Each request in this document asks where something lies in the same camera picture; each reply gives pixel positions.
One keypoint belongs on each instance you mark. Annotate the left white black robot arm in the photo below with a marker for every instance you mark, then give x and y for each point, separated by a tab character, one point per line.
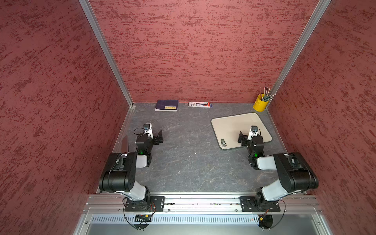
119	176

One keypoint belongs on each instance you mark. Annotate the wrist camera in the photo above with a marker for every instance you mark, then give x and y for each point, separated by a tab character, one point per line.
148	129
253	132

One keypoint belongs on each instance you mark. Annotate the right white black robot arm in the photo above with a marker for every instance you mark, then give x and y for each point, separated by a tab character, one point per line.
294	175

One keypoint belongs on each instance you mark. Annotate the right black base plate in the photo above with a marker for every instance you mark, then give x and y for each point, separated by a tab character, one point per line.
258	204

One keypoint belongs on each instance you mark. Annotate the yellow cup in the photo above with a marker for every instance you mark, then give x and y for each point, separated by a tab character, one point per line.
260	105

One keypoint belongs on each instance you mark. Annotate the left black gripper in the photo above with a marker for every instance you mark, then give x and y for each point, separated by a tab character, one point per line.
156	138

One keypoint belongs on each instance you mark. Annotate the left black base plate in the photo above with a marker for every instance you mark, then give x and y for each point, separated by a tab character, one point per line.
151	204

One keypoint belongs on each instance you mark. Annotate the pens in yellow cup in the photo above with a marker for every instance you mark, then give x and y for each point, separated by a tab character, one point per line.
267	95

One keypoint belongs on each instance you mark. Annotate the dark blue book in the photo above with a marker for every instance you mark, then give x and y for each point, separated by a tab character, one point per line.
167	105

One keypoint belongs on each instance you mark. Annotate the white red flat box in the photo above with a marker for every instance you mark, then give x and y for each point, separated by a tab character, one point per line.
200	105

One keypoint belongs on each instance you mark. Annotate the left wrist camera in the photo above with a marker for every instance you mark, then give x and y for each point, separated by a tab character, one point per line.
148	129

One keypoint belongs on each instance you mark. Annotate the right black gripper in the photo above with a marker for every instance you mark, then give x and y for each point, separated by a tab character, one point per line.
244	138

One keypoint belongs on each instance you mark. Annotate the beige cutting board green rim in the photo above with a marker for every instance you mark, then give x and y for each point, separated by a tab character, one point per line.
227	129

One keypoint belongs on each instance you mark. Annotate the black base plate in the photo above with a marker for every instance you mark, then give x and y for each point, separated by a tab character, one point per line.
258	204
151	204

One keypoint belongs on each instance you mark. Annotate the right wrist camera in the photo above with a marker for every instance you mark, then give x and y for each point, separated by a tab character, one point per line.
253	132

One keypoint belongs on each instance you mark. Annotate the aluminium front rail frame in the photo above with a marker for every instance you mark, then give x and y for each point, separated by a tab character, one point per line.
199	208

